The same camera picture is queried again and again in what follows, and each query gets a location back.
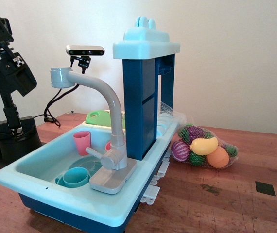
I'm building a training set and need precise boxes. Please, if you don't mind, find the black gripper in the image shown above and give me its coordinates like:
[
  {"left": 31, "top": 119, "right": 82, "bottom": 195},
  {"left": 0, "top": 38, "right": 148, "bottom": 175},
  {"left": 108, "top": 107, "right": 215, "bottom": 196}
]
[{"left": 0, "top": 42, "right": 37, "bottom": 96}]

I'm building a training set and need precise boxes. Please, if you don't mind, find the grey faucet lever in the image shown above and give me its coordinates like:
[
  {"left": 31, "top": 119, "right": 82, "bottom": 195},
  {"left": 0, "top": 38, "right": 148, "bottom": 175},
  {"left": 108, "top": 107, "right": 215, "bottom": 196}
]
[{"left": 85, "top": 147, "right": 104, "bottom": 159}]

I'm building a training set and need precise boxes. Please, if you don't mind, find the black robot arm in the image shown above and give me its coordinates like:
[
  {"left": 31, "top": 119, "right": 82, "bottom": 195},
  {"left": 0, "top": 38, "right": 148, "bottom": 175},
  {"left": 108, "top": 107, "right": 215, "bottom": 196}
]
[{"left": 0, "top": 17, "right": 42, "bottom": 169}]

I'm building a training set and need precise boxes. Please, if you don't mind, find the green plastic cutting board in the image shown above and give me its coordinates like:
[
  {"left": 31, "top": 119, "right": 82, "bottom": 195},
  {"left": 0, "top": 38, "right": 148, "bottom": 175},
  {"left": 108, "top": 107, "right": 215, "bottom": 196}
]
[{"left": 85, "top": 110, "right": 126, "bottom": 127}]

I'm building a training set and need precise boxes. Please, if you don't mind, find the pink plastic cup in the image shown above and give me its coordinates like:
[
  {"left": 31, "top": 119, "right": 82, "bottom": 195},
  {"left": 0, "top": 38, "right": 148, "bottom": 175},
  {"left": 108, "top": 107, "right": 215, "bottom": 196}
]
[
  {"left": 73, "top": 131, "right": 91, "bottom": 156},
  {"left": 105, "top": 141, "right": 111, "bottom": 151}
]

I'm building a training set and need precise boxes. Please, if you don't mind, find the blue toy sink basin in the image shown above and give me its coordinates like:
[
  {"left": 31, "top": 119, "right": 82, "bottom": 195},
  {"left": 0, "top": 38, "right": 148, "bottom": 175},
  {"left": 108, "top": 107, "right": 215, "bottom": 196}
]
[{"left": 0, "top": 114, "right": 178, "bottom": 233}]

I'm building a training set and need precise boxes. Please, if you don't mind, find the teal plastic plate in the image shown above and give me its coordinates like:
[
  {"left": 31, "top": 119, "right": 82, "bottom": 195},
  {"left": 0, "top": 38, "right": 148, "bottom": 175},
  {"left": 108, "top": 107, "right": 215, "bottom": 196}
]
[{"left": 69, "top": 156, "right": 102, "bottom": 177}]

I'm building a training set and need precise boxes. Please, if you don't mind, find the teal plastic cup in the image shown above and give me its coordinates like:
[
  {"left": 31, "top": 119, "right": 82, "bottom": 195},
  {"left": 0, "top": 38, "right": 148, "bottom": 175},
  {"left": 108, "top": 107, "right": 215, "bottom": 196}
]
[{"left": 55, "top": 167, "right": 90, "bottom": 188}]

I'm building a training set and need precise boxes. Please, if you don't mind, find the blue toy shelf tower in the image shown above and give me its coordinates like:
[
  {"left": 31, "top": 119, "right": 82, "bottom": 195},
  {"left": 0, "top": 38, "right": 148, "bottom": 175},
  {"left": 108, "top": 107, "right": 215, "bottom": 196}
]
[{"left": 113, "top": 16, "right": 180, "bottom": 160}]

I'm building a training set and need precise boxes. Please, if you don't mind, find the grey toy faucet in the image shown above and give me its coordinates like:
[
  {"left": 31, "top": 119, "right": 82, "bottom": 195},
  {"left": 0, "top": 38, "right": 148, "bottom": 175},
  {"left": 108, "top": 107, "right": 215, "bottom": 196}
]
[{"left": 51, "top": 67, "right": 137, "bottom": 194}]

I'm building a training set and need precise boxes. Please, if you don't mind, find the white plastic clip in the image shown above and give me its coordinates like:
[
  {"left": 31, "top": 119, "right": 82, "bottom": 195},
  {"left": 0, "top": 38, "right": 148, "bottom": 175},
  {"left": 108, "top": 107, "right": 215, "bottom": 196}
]
[
  {"left": 150, "top": 161, "right": 170, "bottom": 185},
  {"left": 140, "top": 185, "right": 160, "bottom": 205}
]

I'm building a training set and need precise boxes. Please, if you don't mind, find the purple striped toy vegetable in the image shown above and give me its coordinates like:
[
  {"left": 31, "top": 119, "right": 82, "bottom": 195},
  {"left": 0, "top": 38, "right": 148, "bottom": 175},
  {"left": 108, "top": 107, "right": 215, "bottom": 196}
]
[{"left": 171, "top": 141, "right": 190, "bottom": 162}]

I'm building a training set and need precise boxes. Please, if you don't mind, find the mesh bag of toy food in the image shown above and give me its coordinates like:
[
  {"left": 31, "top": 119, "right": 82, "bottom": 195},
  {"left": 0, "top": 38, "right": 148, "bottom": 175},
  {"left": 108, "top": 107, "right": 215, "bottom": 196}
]
[{"left": 157, "top": 102, "right": 239, "bottom": 169}]

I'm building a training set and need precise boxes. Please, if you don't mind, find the yellow toy mango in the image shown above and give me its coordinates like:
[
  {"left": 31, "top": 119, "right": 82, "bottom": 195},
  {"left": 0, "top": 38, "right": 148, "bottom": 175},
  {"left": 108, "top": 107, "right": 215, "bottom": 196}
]
[{"left": 189, "top": 137, "right": 218, "bottom": 155}]

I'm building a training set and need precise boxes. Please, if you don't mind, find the orange toy fruit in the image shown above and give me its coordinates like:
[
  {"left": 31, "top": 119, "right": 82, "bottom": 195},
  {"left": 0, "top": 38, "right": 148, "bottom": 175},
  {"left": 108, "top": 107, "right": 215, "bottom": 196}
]
[{"left": 207, "top": 147, "right": 229, "bottom": 168}]

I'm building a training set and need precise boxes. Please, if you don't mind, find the black tape square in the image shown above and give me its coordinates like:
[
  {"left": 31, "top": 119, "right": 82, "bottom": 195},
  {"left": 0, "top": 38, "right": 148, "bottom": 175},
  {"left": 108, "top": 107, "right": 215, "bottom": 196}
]
[{"left": 255, "top": 181, "right": 276, "bottom": 196}]

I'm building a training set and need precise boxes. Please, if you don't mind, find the black cable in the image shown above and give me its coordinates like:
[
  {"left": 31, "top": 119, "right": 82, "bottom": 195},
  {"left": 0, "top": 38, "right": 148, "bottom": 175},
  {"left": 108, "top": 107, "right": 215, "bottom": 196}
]
[{"left": 35, "top": 84, "right": 80, "bottom": 128}]

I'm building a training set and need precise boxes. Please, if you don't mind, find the silver depth camera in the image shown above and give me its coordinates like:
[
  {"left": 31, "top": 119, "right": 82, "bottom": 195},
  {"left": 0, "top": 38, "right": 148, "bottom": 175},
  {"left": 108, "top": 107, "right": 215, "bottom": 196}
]
[{"left": 66, "top": 45, "right": 105, "bottom": 56}]

